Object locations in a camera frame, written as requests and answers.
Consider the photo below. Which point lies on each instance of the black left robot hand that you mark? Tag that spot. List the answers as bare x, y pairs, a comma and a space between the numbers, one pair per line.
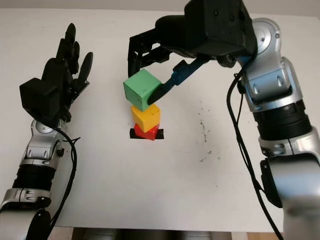
61, 72

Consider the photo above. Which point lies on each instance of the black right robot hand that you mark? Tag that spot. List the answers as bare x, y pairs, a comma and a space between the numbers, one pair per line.
172, 32

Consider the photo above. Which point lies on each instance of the green wooden block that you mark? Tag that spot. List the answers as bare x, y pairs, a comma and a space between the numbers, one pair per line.
140, 87

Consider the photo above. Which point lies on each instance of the yellow wooden block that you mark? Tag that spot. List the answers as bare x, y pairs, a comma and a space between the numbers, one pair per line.
147, 118

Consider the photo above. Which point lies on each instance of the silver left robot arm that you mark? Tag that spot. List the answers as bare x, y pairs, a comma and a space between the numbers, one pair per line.
35, 155

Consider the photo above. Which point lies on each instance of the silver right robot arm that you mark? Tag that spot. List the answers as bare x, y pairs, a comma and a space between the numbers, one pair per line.
280, 100

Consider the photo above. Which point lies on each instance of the black tape mark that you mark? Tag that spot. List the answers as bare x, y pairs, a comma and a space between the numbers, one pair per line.
160, 133

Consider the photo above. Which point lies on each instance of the red wooden block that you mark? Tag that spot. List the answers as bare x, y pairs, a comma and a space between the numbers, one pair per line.
150, 134

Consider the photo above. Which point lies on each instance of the dark robot lower body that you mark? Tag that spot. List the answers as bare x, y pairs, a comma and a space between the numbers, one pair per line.
150, 234

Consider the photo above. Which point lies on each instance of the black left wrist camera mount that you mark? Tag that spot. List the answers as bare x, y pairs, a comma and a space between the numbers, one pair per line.
38, 96

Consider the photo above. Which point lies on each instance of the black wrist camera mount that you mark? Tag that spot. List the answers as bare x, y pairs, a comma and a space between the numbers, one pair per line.
38, 96
220, 25

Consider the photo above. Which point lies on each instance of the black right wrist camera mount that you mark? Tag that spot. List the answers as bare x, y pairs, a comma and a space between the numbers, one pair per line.
220, 25

